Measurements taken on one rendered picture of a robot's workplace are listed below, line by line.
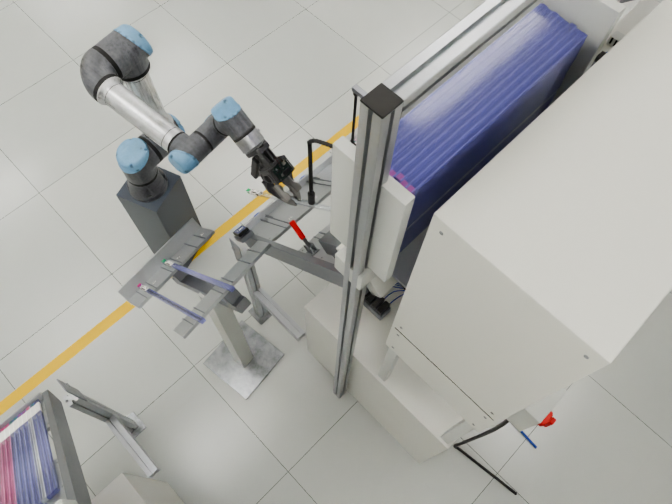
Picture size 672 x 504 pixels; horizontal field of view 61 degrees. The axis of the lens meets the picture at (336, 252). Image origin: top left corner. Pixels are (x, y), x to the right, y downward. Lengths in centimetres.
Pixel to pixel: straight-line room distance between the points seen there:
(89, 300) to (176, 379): 56
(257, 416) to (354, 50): 206
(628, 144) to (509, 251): 29
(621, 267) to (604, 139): 23
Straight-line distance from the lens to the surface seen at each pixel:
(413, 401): 191
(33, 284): 297
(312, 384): 253
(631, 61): 117
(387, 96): 76
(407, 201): 89
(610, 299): 90
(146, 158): 215
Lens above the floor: 248
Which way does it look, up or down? 65 degrees down
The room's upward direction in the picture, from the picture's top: 3 degrees clockwise
